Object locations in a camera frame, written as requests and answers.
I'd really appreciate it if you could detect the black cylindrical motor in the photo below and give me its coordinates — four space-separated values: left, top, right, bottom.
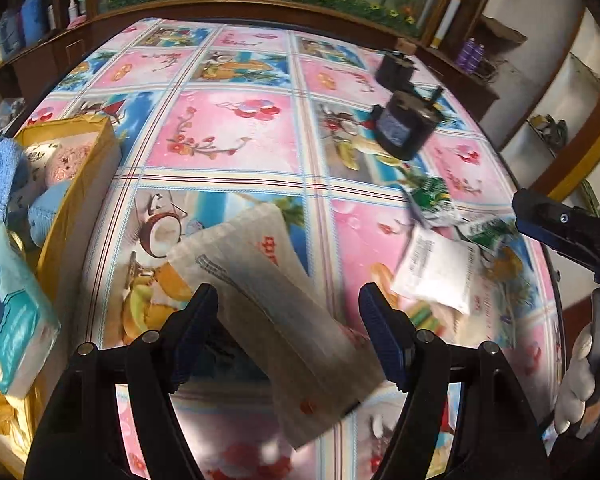
370 86 444 162

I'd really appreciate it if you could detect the light blue towel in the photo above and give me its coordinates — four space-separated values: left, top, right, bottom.
28 180 72 247

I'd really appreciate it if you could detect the small white sachet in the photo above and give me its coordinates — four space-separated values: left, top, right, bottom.
391 226 480 315

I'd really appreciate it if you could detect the white Dole snack bag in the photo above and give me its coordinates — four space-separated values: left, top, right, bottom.
456 217 524 316

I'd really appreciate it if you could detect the long white wipes pack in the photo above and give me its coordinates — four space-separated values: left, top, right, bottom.
168 203 385 448

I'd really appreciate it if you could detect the purple bottles pair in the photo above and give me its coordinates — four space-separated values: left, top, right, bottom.
455 37 484 75

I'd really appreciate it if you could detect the pink plush ball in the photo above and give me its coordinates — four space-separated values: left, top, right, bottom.
45 143 93 188

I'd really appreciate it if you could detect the blue cartoon tissue pack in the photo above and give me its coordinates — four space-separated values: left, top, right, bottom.
0 222 60 398

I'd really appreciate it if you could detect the lemon print tissue pack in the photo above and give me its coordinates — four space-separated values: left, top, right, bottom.
24 141 62 172

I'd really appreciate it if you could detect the green white medicine sachet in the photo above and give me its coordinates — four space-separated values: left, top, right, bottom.
405 176 462 228

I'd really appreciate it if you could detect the white gloved right hand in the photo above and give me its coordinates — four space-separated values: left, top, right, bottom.
554 324 600 437

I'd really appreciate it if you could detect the colourful patterned tablecloth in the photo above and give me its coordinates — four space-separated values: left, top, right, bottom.
21 16 566 480

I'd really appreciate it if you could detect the black motor with cork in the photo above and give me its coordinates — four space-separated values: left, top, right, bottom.
375 38 417 92

